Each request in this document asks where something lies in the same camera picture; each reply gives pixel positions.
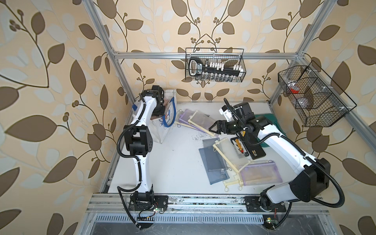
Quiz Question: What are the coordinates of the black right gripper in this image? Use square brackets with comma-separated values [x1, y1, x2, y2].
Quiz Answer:
[209, 120, 245, 134]

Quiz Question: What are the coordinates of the white canvas tote bag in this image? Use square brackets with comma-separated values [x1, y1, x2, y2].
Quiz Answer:
[131, 89, 177, 144]

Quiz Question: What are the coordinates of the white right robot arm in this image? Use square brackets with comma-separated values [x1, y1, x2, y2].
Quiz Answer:
[209, 99, 345, 211]

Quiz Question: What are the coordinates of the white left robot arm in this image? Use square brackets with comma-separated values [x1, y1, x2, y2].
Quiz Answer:
[117, 85, 165, 211]

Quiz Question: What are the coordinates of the yellow trimmed pouch rear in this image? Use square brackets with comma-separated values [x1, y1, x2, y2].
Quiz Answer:
[188, 111, 218, 137]

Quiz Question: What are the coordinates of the purple pouch rear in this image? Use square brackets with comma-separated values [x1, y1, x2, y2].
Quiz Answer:
[177, 109, 195, 129]

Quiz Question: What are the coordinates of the purple pouch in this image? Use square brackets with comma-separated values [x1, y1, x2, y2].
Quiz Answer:
[177, 109, 195, 129]
[240, 161, 283, 186]

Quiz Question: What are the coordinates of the yellow trimmed mesh pouch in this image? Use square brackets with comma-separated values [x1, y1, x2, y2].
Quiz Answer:
[213, 138, 251, 173]

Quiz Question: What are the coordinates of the grey blue mesh pouch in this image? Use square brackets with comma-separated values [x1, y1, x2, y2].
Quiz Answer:
[199, 138, 230, 185]

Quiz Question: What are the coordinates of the purple pouch front right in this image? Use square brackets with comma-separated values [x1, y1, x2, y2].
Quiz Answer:
[240, 161, 283, 186]

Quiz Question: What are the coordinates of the black yellow battery pack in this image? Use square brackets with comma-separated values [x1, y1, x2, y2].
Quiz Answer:
[230, 136, 266, 160]

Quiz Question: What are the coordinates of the green plastic tool case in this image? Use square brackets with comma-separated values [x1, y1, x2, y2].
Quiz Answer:
[256, 114, 286, 140]

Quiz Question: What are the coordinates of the black socket tool set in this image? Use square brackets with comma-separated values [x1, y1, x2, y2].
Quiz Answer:
[187, 57, 246, 77]

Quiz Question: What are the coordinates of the red item in basket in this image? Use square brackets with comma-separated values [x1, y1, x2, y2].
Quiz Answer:
[287, 82, 300, 94]

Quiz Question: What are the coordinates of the back wall wire basket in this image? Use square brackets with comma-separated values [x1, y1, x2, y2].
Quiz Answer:
[185, 47, 246, 83]

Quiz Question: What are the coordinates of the wall wire basket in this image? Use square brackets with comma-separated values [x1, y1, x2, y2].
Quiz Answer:
[185, 47, 246, 83]
[278, 61, 357, 127]

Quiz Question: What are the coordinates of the right wall wire basket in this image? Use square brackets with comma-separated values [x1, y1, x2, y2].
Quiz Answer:
[278, 61, 357, 127]

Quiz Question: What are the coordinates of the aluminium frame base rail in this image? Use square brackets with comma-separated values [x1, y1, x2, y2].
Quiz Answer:
[83, 193, 332, 227]

